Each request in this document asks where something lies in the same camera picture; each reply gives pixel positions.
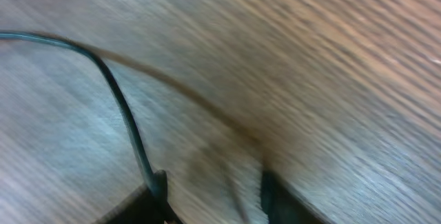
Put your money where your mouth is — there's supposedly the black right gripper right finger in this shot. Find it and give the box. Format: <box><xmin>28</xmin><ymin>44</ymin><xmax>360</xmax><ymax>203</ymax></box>
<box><xmin>260</xmin><ymin>170</ymin><xmax>324</xmax><ymax>224</ymax></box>

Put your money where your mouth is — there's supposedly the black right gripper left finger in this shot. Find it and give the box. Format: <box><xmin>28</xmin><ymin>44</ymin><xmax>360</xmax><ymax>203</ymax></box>
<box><xmin>95</xmin><ymin>170</ymin><xmax>183</xmax><ymax>224</ymax></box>

